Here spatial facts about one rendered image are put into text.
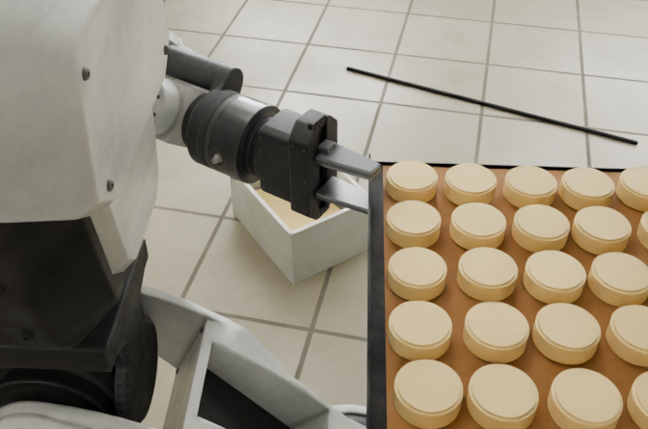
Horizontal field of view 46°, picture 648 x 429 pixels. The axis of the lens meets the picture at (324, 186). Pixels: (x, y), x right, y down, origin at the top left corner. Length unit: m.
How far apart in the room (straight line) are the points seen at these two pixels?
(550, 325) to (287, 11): 2.30
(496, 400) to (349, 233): 1.18
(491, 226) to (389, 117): 1.56
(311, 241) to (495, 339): 1.09
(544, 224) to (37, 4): 0.48
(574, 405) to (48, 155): 0.39
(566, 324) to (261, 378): 0.32
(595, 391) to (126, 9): 0.42
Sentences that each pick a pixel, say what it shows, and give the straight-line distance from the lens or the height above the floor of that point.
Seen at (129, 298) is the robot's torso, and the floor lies 0.77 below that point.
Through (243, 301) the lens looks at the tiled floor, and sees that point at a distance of 1.70.
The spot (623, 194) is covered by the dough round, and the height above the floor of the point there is 0.78.
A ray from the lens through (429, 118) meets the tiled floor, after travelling 2.25.
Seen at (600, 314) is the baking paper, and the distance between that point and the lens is 0.68.
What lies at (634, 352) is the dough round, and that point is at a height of 0.79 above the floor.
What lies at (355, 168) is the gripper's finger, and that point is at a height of 0.80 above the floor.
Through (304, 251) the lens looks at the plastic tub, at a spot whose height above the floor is 0.09.
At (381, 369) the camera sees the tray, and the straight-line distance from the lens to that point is 0.60.
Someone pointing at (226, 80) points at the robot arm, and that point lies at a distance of 0.83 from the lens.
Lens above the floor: 1.25
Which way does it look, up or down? 39 degrees down
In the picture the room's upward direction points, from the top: straight up
